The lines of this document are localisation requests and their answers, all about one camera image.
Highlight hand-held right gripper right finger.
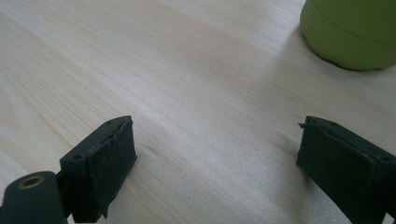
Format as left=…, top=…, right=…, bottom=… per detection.
left=296, top=115, right=396, bottom=224

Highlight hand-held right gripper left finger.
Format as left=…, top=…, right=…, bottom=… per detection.
left=59, top=115, right=138, bottom=224

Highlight green bottle with white cap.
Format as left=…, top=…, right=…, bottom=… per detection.
left=299, top=0, right=396, bottom=72

